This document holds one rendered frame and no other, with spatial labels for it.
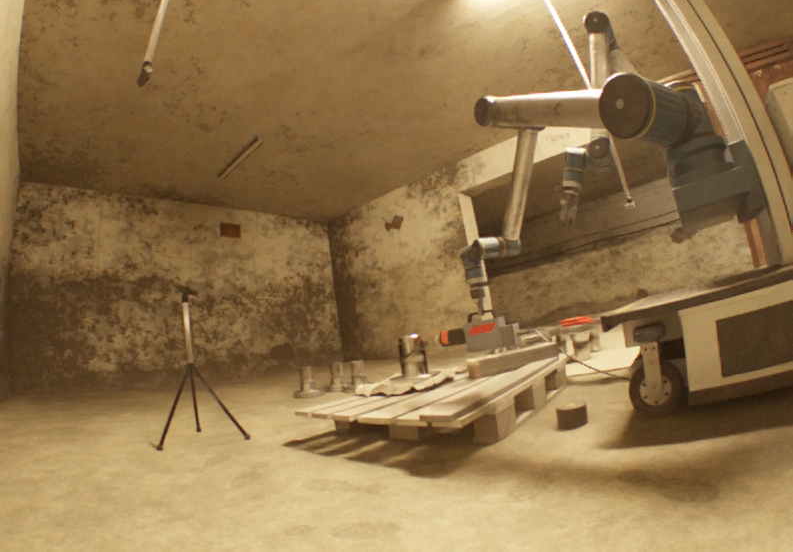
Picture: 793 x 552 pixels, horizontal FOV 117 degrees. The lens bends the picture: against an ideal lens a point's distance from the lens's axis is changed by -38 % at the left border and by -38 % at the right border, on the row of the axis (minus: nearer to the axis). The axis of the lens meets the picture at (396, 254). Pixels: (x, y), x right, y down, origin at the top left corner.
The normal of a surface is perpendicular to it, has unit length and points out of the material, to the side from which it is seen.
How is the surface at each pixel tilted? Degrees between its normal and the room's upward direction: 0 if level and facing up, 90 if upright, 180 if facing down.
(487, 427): 90
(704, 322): 90
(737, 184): 90
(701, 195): 90
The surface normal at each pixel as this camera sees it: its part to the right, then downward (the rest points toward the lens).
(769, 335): -0.69, -0.04
